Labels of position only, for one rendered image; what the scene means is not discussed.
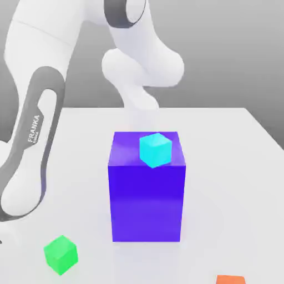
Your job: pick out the small cyan cube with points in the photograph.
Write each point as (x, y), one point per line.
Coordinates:
(155, 150)

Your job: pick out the large blue box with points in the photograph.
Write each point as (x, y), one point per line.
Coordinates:
(146, 199)

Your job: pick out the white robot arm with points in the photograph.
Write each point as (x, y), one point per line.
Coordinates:
(40, 44)

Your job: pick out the small green cube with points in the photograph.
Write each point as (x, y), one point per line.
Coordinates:
(60, 255)

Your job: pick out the small orange cube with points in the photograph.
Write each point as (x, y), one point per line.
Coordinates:
(230, 280)

